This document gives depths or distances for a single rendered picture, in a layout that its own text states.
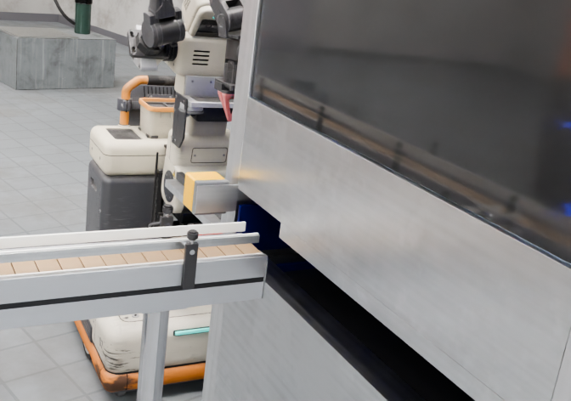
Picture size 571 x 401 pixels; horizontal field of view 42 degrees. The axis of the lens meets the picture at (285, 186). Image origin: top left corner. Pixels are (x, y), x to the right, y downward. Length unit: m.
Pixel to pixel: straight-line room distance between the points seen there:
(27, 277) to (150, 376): 0.35
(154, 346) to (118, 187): 1.22
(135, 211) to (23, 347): 0.67
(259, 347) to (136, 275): 0.32
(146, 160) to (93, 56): 4.82
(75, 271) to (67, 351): 1.61
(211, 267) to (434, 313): 0.51
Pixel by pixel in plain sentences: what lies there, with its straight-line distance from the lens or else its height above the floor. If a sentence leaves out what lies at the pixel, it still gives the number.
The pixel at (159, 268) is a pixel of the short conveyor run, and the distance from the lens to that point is 1.38.
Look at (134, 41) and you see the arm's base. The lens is 2.30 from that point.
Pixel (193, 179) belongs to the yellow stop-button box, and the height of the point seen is 1.03.
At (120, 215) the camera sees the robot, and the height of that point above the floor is 0.55.
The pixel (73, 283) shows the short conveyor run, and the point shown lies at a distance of 1.34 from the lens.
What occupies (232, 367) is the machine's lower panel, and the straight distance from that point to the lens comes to 1.67.
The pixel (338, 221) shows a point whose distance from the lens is 1.23.
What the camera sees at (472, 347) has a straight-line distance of 1.01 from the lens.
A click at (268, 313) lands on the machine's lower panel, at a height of 0.83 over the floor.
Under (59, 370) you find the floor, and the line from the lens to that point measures 2.83.
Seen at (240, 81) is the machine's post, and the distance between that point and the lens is 1.55.
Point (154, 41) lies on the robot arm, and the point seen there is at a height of 1.21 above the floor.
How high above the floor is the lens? 1.50
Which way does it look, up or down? 18 degrees down
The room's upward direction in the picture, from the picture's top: 8 degrees clockwise
